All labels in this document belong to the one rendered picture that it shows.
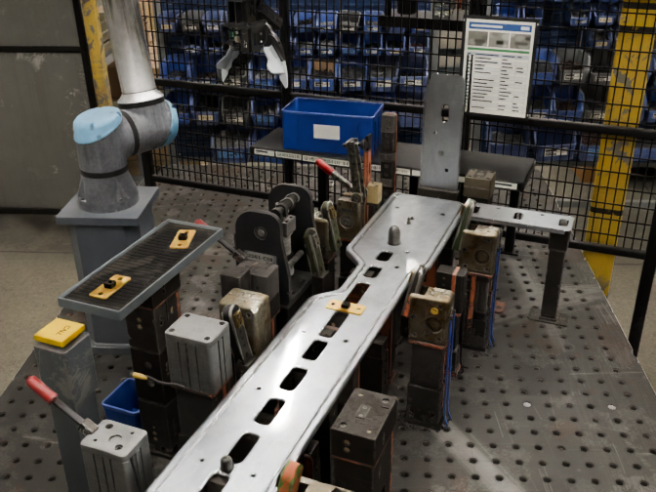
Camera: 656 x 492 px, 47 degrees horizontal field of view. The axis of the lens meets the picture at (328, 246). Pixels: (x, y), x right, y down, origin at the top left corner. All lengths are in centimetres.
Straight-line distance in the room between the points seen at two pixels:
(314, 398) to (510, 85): 135
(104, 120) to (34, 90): 234
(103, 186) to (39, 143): 241
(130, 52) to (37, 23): 218
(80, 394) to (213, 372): 23
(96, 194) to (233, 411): 77
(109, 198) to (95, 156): 11
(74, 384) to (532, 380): 113
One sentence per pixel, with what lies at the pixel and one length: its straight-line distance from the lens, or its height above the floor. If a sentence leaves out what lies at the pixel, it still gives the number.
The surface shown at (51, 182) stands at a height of 33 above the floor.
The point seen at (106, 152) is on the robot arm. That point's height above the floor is 125.
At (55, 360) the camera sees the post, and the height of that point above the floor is 112.
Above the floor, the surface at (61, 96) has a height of 81.
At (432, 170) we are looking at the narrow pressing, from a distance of 228.
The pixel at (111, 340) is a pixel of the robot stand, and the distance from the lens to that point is 212.
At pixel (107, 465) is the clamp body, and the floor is 103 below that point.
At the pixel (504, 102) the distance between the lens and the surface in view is 246.
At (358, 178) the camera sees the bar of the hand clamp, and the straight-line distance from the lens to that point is 204.
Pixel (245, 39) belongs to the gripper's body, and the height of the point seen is 155.
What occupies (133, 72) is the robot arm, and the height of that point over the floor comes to 141.
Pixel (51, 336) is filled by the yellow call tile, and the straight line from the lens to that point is 137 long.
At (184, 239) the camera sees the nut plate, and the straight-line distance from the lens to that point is 163.
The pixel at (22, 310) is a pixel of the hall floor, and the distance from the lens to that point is 386.
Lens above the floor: 187
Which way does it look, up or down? 27 degrees down
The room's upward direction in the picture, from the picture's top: 1 degrees counter-clockwise
